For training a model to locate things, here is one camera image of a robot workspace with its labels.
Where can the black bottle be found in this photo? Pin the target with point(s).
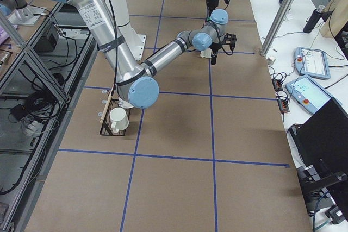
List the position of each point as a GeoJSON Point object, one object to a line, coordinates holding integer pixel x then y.
{"type": "Point", "coordinates": [314, 18]}

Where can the small metal cylinder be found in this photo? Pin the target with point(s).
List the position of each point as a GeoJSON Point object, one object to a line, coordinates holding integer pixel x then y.
{"type": "Point", "coordinates": [271, 60]}

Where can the teach pendant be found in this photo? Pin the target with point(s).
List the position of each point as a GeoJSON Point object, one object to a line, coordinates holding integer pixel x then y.
{"type": "Point", "coordinates": [312, 62]}
{"type": "Point", "coordinates": [308, 93]}

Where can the white ribbed mug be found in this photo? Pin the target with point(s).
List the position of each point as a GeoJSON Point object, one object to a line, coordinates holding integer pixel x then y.
{"type": "Point", "coordinates": [206, 53]}

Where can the aluminium frame post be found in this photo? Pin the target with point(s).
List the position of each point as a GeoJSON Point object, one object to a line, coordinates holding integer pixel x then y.
{"type": "Point", "coordinates": [279, 18]}

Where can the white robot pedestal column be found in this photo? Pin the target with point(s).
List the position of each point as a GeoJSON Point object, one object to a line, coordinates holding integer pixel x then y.
{"type": "Point", "coordinates": [136, 42]}

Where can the white mug rack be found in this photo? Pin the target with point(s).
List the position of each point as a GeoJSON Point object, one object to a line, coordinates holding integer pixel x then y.
{"type": "Point", "coordinates": [119, 119]}
{"type": "Point", "coordinates": [124, 104]}

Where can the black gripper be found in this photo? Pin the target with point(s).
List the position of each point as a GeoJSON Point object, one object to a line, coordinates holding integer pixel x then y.
{"type": "Point", "coordinates": [215, 46]}
{"type": "Point", "coordinates": [211, 3]}

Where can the black laptop monitor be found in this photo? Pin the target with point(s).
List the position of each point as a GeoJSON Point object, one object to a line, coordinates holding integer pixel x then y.
{"type": "Point", "coordinates": [322, 143]}

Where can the teach pendant far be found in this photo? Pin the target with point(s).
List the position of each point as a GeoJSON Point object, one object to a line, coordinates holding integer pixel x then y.
{"type": "Point", "coordinates": [312, 62]}

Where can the teach pendant near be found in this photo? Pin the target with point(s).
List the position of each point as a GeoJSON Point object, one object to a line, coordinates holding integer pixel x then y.
{"type": "Point", "coordinates": [308, 93]}

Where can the white mug upper rack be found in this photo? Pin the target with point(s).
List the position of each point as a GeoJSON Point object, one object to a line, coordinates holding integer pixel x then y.
{"type": "Point", "coordinates": [124, 104]}

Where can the white mug lower rack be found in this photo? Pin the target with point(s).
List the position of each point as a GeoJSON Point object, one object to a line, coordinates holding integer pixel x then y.
{"type": "Point", "coordinates": [119, 119]}

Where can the black wire mug rack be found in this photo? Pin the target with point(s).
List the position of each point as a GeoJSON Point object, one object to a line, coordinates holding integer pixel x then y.
{"type": "Point", "coordinates": [111, 103]}

